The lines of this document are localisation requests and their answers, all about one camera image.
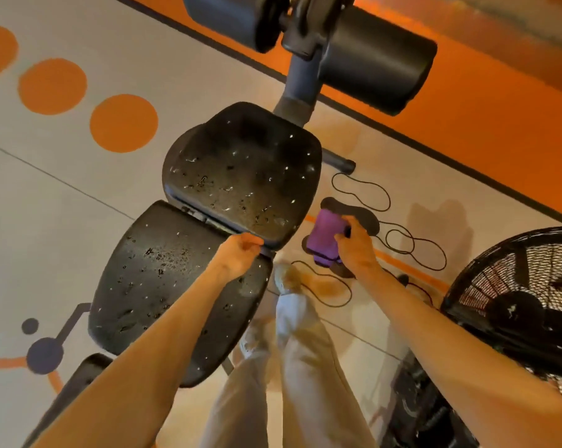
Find person's left hand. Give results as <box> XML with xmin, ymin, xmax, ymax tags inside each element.
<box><xmin>206</xmin><ymin>232</ymin><xmax>266</xmax><ymax>283</ymax></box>

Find black cable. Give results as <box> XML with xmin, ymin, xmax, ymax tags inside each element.
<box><xmin>290</xmin><ymin>171</ymin><xmax>448</xmax><ymax>309</ymax></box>

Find black bench seat pad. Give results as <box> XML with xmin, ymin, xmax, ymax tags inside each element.
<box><xmin>162</xmin><ymin>101</ymin><xmax>323</xmax><ymax>251</ymax></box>

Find person's beige trousers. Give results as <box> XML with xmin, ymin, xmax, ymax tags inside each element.
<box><xmin>198</xmin><ymin>292</ymin><xmax>380</xmax><ymax>448</ymax></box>

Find person's right forearm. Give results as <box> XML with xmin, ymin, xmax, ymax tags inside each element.
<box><xmin>355</xmin><ymin>267</ymin><xmax>562</xmax><ymax>448</ymax></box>

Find person's right hand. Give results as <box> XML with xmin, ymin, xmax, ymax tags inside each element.
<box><xmin>333</xmin><ymin>215</ymin><xmax>385</xmax><ymax>278</ymax></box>

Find black bench foot bar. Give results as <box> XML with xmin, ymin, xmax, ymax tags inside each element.
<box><xmin>321</xmin><ymin>148</ymin><xmax>357</xmax><ymax>176</ymax></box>

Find person's left forearm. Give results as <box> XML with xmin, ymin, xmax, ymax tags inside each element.
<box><xmin>31</xmin><ymin>268</ymin><xmax>237</xmax><ymax>448</ymax></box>

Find white shoe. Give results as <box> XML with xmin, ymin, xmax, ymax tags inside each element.
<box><xmin>273</xmin><ymin>262</ymin><xmax>306</xmax><ymax>295</ymax></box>
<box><xmin>239</xmin><ymin>318</ymin><xmax>275</xmax><ymax>361</ymax></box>

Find black caged fan wheel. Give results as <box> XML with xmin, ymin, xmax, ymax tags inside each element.
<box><xmin>440</xmin><ymin>226</ymin><xmax>562</xmax><ymax>407</ymax></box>

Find purple spray bottle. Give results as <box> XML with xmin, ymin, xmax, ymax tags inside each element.
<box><xmin>305</xmin><ymin>208</ymin><xmax>352</xmax><ymax>269</ymax></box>

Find black exercise machine base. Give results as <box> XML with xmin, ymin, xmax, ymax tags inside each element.
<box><xmin>381</xmin><ymin>352</ymin><xmax>482</xmax><ymax>448</ymax></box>

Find black bench back pad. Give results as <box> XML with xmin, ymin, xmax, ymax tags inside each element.
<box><xmin>88</xmin><ymin>200</ymin><xmax>274</xmax><ymax>389</ymax></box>

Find black bench frame rail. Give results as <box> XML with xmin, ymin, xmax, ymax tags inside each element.
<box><xmin>21</xmin><ymin>352</ymin><xmax>114</xmax><ymax>448</ymax></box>

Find black foam roller pad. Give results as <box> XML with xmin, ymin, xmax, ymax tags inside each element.
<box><xmin>319</xmin><ymin>5</ymin><xmax>438</xmax><ymax>117</ymax></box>
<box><xmin>182</xmin><ymin>0</ymin><xmax>291</xmax><ymax>54</ymax></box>

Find grey bench frame post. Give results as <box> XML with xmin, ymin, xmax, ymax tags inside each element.
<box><xmin>272</xmin><ymin>0</ymin><xmax>357</xmax><ymax>128</ymax></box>

